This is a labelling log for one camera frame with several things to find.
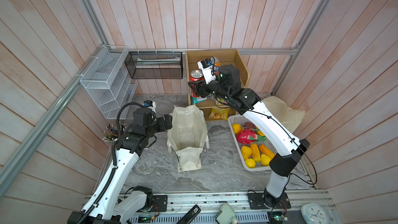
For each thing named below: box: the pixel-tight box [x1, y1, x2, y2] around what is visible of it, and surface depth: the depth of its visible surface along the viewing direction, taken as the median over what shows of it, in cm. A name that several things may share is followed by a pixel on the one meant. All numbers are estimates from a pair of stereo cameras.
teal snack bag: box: [190, 96, 208, 105], surface depth 92 cm
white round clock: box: [300, 202, 330, 224], surface depth 70 cm
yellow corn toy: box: [250, 143, 262, 163], surface depth 87 cm
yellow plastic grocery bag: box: [262, 95, 306, 134], surface depth 91 cm
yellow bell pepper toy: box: [240, 145, 253, 160], surface depth 87 cm
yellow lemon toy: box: [244, 158, 257, 169], surface depth 83 cm
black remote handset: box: [176, 204, 202, 224], surface depth 70 cm
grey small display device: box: [215, 202, 239, 224], surface depth 68 cm
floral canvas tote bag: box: [166, 104, 210, 173], surface depth 85 cm
